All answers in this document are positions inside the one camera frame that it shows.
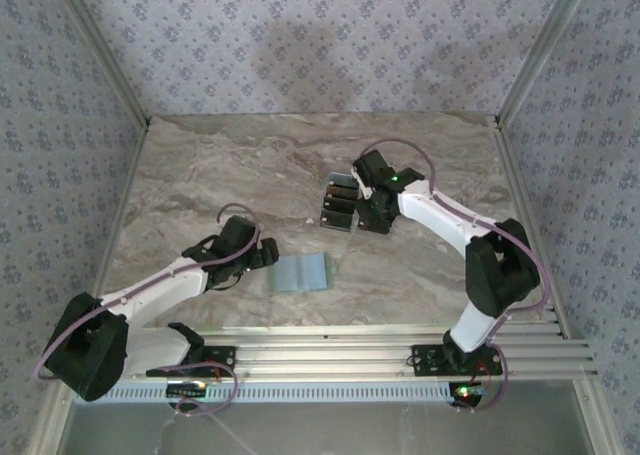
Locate aluminium frame post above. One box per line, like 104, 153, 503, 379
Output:
494, 0, 600, 130
49, 0, 153, 130

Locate purple cable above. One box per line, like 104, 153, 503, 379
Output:
32, 203, 261, 455
359, 138, 554, 415

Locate black compartment tray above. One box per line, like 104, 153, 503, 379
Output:
317, 170, 394, 236

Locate small circuit board with LEDs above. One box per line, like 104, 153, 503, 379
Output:
448, 381, 490, 407
166, 381, 209, 400

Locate aluminium extrusion base rails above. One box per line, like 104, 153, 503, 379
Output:
52, 323, 600, 382

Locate aluminium frame bar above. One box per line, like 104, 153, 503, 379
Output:
572, 377, 620, 455
27, 377, 77, 455

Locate aluminium side rail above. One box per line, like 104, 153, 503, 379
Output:
492, 116, 572, 340

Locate grey slotted cable duct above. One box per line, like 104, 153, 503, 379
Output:
73, 378, 457, 405

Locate grey metal sheet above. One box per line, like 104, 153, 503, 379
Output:
59, 399, 599, 455

